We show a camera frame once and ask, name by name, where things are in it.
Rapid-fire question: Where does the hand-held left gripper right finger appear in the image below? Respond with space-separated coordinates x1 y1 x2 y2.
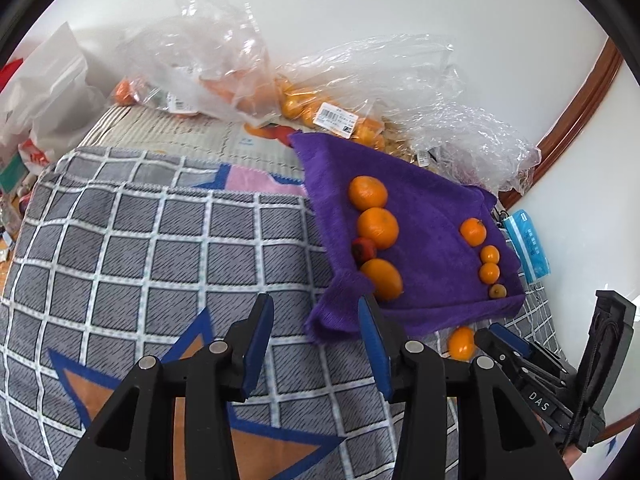
357 294 573 480

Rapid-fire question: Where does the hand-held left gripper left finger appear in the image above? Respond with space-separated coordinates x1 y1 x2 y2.
57 292 275 480

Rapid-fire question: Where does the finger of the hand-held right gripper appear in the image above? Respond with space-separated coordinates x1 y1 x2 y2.
489 323 583 398
474 327 568 418

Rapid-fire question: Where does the oval orange tomato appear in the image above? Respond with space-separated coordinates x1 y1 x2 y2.
359 258 404 302

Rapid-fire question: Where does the red cherry tomato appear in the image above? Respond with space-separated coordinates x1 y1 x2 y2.
351 237 378 264

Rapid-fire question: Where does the large round orange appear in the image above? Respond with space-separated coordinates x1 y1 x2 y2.
357 207 400 250

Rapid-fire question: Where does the blue tissue pack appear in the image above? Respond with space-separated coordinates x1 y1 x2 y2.
502 209 550 285

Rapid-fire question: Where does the small mandarin orange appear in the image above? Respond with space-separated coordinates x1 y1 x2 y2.
459 218 487 247

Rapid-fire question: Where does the grey checkered star blanket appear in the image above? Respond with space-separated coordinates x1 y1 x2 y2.
0 147 561 480

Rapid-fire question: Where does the purple towel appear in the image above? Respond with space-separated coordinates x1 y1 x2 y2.
290 132 526 346

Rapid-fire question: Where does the crumpled clear plastic bag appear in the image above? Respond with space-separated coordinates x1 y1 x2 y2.
400 102 543 196

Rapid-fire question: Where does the printed cardboard sheet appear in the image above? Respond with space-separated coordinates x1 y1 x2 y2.
85 105 311 182

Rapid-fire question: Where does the pile of bagged mandarins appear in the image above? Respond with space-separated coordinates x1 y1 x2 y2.
112 76 263 117
277 77 387 152

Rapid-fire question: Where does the white plastic bag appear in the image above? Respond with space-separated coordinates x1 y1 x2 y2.
0 22 108 171

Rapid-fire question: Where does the red paper bag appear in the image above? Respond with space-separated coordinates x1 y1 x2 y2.
0 57 26 82

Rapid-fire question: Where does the brown wooden door frame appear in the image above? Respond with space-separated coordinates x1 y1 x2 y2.
497 35 623 208

